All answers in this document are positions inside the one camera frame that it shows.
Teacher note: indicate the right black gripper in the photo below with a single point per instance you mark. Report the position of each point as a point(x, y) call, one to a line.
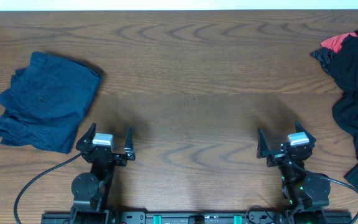
point(263, 152)

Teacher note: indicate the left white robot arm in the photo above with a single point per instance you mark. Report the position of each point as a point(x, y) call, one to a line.
point(91, 189)

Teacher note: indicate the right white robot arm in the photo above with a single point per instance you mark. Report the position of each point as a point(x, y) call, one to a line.
point(307, 192)

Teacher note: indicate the black patterned garment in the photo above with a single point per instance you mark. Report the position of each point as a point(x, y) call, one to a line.
point(324, 56)

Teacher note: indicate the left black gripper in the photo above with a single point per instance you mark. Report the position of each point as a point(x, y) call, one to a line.
point(117, 161)

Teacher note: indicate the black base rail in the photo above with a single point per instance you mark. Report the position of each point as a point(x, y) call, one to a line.
point(197, 218)

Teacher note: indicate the folded navy blue shorts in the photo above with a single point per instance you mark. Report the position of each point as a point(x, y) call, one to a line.
point(46, 102)

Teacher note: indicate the red garment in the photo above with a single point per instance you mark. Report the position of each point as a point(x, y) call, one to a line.
point(334, 42)

